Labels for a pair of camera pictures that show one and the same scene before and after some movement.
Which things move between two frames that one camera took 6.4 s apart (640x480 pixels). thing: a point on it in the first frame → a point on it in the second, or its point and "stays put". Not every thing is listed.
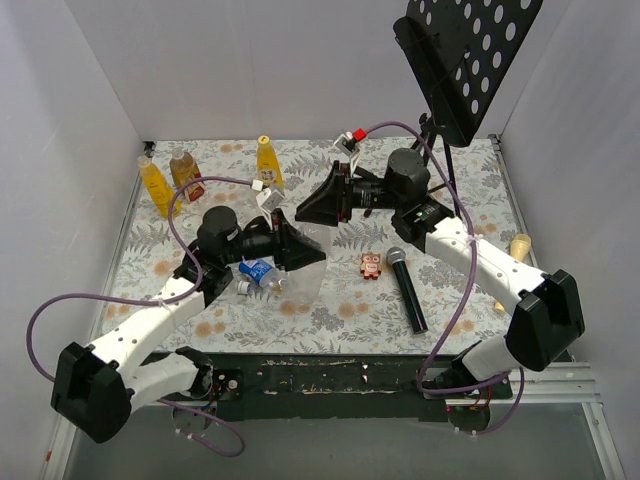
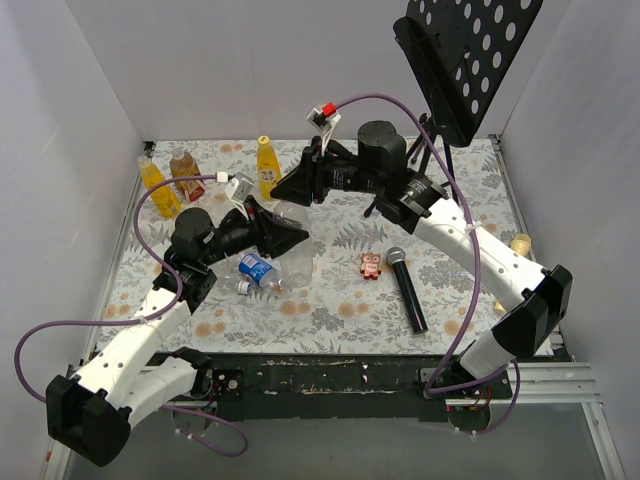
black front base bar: (332, 386) stays put
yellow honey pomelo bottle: (159, 188) stays put
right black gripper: (341, 191) → (319, 176)
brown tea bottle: (183, 170) stays put
